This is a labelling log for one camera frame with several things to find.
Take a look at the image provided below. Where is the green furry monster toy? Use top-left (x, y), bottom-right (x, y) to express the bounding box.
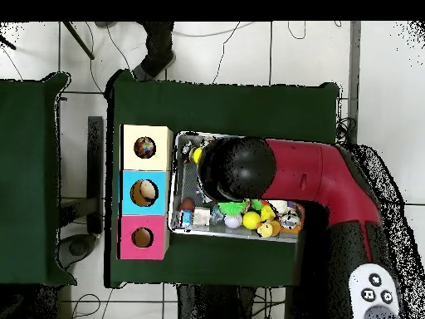
top-left (218, 200), bottom-right (248, 217)

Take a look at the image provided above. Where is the colourful patterned knotted toy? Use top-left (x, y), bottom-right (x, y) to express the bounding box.
top-left (134, 136), bottom-right (158, 160)

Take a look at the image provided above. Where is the clear mesh bin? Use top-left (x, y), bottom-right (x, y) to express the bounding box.
top-left (169, 130), bottom-right (308, 243)

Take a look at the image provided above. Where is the wooden box with three holes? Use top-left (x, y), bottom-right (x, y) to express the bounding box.
top-left (119, 124), bottom-right (173, 260)

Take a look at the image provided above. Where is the plain yellow ball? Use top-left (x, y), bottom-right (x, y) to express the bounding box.
top-left (242, 211), bottom-right (262, 231)

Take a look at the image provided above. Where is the dark green table cloth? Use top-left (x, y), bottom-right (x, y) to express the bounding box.
top-left (105, 68), bottom-right (341, 293)
top-left (0, 71), bottom-right (73, 288)

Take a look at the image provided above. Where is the black upright panel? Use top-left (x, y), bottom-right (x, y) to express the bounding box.
top-left (87, 115), bottom-right (105, 235)

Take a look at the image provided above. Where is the grey round base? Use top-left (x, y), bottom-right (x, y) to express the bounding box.
top-left (58, 232), bottom-right (97, 270)

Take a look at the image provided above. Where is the grey vertical beam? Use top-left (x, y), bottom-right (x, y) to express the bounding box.
top-left (341, 21), bottom-right (363, 146)

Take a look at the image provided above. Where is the thin black rod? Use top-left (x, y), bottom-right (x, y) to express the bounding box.
top-left (59, 21), bottom-right (95, 62)

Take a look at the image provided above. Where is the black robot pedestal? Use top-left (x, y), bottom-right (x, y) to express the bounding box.
top-left (175, 284), bottom-right (286, 319)

